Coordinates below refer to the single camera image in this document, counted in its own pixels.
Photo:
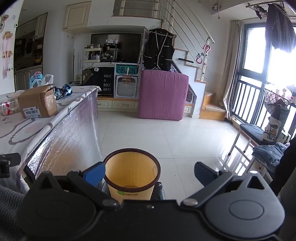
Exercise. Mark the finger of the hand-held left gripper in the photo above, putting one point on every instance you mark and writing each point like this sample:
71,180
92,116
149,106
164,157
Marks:
7,160

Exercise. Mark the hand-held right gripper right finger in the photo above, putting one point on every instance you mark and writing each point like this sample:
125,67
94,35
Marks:
203,174

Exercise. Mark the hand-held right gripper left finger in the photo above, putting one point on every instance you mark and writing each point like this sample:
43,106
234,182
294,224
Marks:
94,174

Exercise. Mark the yellow wastebasket with brown rim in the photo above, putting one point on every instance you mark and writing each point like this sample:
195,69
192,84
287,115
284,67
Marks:
131,171

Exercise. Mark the clear plastic bottle white cap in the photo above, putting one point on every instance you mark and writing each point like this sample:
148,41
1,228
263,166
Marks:
9,106

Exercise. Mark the teal plastic packaging bag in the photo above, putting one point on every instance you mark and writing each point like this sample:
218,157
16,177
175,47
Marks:
38,78

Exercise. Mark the person's left forearm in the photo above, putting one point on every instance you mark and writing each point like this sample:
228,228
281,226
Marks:
10,208

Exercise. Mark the white printed tablecloth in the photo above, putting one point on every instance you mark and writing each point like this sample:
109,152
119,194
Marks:
27,127

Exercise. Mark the dark seat cushion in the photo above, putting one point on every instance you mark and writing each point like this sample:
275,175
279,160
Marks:
252,133

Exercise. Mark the cardboard box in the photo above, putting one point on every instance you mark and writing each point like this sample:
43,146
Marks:
37,102

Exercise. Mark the wooden staircase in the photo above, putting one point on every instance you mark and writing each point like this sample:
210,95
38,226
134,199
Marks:
208,109

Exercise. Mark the folded blue clothes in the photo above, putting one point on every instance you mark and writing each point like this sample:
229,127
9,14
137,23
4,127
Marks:
268,155

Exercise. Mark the low wooden drawer cabinet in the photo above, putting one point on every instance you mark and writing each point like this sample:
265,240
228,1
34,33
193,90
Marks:
118,104

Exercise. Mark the cartoon print tote bag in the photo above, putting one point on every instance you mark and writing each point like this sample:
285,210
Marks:
272,129

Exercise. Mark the person's dark clothing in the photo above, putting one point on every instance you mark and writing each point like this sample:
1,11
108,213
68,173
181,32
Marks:
288,173

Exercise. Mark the black balcony railing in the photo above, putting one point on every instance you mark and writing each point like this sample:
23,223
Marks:
247,99

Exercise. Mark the dark blue crumpled packet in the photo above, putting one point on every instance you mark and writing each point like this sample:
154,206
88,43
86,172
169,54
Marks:
63,90

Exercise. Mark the black letter board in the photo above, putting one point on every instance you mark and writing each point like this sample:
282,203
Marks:
105,82

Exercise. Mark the beige curtain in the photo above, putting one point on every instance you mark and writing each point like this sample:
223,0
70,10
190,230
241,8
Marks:
232,69

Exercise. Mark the teal plate sign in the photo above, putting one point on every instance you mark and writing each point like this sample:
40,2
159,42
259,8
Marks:
126,70

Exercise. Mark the kitchen cabinets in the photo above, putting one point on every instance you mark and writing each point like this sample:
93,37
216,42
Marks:
27,46

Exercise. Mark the pink hook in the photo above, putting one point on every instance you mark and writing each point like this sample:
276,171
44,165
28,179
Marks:
198,58
207,48

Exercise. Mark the white shelf rack with bottles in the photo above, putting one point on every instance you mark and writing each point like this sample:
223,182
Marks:
92,55

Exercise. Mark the black television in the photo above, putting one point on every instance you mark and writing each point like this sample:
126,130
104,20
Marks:
129,48

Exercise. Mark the black vest with white trim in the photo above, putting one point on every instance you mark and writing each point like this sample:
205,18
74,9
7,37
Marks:
159,51

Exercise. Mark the metal stair railing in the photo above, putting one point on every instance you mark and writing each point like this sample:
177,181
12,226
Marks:
185,25

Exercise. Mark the dark hanging garment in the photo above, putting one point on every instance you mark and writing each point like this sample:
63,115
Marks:
277,25

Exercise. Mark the white frame chair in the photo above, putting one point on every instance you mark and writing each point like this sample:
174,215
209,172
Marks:
240,143

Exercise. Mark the cream wall cupboard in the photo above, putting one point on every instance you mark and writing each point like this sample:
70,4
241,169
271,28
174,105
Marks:
77,16

